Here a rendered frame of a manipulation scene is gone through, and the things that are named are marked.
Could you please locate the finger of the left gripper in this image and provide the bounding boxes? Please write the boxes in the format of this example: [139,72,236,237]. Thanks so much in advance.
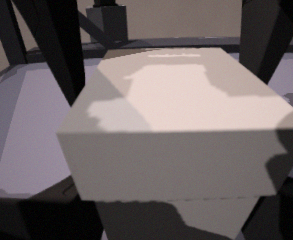
[12,0,85,107]
[239,0,293,85]

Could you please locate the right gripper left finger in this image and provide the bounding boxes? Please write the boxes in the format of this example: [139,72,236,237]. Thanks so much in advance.
[0,175,104,240]

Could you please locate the beige open box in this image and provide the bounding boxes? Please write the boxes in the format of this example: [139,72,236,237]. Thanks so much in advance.
[94,196,260,240]

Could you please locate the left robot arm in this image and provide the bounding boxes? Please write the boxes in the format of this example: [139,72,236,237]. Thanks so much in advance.
[93,0,118,7]

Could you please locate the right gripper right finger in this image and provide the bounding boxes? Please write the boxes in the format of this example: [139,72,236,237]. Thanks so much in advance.
[241,176,293,240]

